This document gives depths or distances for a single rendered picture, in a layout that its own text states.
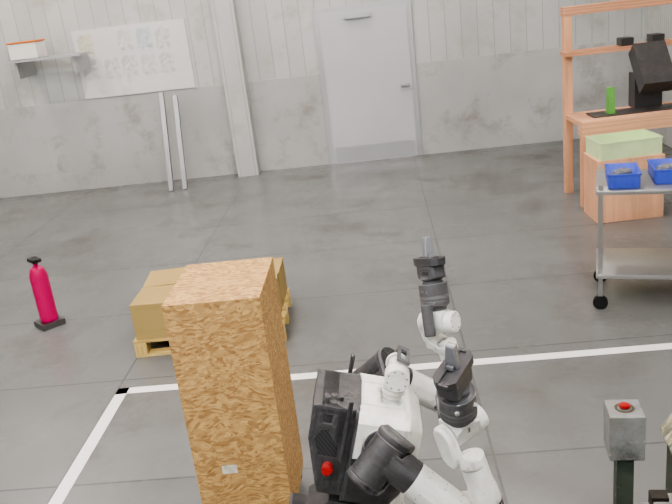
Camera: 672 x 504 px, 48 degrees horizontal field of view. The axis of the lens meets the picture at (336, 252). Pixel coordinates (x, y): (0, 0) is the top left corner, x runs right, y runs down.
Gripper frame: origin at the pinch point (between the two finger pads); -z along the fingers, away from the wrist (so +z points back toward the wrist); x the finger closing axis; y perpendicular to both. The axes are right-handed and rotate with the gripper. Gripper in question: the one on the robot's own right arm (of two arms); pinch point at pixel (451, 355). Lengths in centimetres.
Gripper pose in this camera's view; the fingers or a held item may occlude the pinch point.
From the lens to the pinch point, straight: 166.2
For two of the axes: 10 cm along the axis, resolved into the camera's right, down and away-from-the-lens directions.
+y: 8.3, 1.9, -5.2
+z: 1.7, 8.1, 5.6
